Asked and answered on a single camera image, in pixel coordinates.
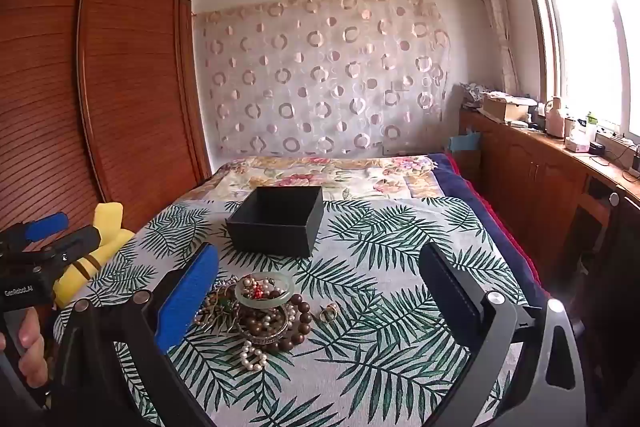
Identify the wooden wardrobe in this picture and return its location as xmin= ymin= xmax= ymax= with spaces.
xmin=0 ymin=0 xmax=213 ymax=253

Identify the large wooden bead bracelet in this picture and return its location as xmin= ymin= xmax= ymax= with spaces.
xmin=272 ymin=292 xmax=313 ymax=353

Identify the white plastic jug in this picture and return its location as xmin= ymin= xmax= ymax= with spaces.
xmin=545 ymin=96 xmax=566 ymax=138

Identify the green jade bangle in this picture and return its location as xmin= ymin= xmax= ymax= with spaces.
xmin=235 ymin=272 xmax=293 ymax=309

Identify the beige window curtain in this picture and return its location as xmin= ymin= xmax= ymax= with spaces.
xmin=467 ymin=0 xmax=521 ymax=95

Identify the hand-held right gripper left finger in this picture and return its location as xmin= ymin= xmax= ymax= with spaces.
xmin=50 ymin=243 xmax=221 ymax=427

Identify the green pendant chain necklace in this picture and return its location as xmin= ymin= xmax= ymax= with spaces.
xmin=200 ymin=277 xmax=241 ymax=333

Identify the black jewelry box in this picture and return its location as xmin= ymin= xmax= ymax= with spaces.
xmin=225 ymin=185 xmax=325 ymax=258

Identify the blue paper bag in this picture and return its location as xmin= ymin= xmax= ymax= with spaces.
xmin=447 ymin=132 xmax=483 ymax=180

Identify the window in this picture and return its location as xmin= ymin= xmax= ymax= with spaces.
xmin=515 ymin=0 xmax=640 ymax=142

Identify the circle pattern sheer curtain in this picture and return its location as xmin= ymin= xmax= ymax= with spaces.
xmin=192 ymin=0 xmax=453 ymax=158

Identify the white power strip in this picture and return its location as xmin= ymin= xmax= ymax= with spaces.
xmin=597 ymin=132 xmax=638 ymax=148

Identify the person's left hand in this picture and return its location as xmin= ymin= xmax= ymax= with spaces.
xmin=0 ymin=307 xmax=51 ymax=389

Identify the navy blue blanket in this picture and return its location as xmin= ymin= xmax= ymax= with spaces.
xmin=430 ymin=152 xmax=551 ymax=308

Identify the yellow plush toy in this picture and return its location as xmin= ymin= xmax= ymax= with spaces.
xmin=52 ymin=202 xmax=136 ymax=308

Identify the wooden cabinet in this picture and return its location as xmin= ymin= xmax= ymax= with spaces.
xmin=457 ymin=107 xmax=640 ymax=288

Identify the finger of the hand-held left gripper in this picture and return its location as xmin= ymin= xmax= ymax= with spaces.
xmin=42 ymin=226 xmax=102 ymax=269
xmin=0 ymin=213 xmax=70 ymax=249

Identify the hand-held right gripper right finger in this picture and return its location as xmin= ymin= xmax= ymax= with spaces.
xmin=419 ymin=243 xmax=588 ymax=427

